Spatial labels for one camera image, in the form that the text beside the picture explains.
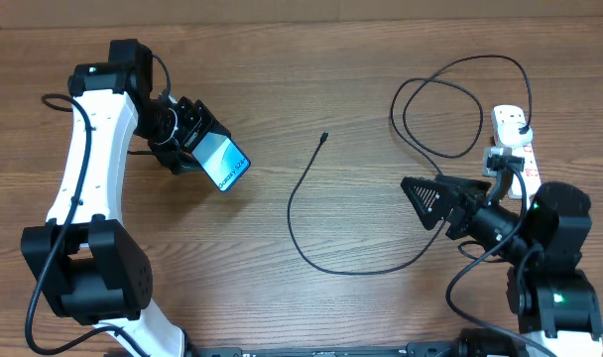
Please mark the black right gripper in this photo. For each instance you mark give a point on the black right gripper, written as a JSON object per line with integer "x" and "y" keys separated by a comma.
{"x": 465, "y": 198}

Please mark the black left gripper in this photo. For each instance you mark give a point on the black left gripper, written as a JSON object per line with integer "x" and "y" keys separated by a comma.
{"x": 199, "y": 122}

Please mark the Samsung Galaxy smartphone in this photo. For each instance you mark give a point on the Samsung Galaxy smartphone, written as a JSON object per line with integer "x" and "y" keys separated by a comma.
{"x": 221, "y": 159}

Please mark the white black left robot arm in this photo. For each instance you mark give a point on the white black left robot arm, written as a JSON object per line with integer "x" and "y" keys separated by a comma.
{"x": 86, "y": 265}

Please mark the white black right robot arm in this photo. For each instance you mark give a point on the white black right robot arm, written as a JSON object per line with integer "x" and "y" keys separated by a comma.
{"x": 557, "y": 308}

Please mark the white charger plug adapter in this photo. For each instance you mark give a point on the white charger plug adapter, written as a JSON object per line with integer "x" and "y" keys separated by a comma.
{"x": 512, "y": 135}

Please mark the white power strip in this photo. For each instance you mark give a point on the white power strip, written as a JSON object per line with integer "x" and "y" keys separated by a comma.
{"x": 506, "y": 113}

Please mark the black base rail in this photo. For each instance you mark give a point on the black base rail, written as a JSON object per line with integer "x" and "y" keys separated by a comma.
{"x": 331, "y": 352}

